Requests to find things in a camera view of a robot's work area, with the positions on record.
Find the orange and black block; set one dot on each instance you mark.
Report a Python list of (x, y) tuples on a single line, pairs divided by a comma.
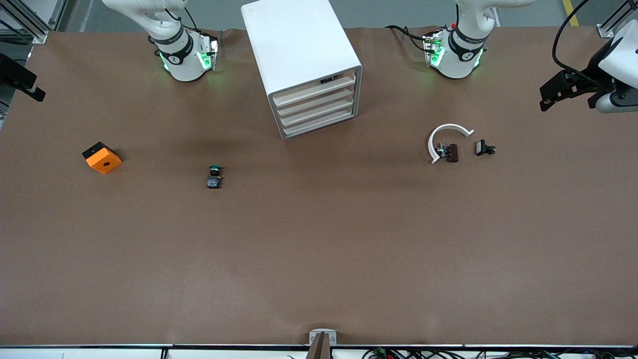
[(103, 159)]

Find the small brown connector part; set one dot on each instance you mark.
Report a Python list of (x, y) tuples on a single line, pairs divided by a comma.
[(451, 152)]

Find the white table edge rail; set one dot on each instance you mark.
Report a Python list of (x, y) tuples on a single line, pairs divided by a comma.
[(99, 353)]

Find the grey metal bracket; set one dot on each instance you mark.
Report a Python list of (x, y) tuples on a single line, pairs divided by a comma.
[(323, 333)]

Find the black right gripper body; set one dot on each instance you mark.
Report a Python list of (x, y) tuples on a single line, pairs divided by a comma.
[(14, 74)]

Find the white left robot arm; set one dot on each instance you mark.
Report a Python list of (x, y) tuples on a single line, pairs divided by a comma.
[(461, 55)]

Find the brown table cover sheet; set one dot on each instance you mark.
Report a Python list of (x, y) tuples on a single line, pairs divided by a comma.
[(319, 249)]

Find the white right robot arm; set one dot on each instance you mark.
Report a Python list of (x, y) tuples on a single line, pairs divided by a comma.
[(174, 55)]

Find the aluminium frame profile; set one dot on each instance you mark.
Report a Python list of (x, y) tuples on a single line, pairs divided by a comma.
[(35, 20), (610, 27)]

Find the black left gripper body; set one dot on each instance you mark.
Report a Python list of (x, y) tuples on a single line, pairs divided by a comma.
[(593, 67)]

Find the small black clip part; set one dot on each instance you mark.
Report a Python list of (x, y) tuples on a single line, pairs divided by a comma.
[(482, 148)]

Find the small dark electronic part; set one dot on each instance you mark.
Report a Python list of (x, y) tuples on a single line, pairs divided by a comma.
[(333, 78)]

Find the green push button switch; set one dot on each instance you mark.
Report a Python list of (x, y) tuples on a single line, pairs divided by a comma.
[(215, 177)]

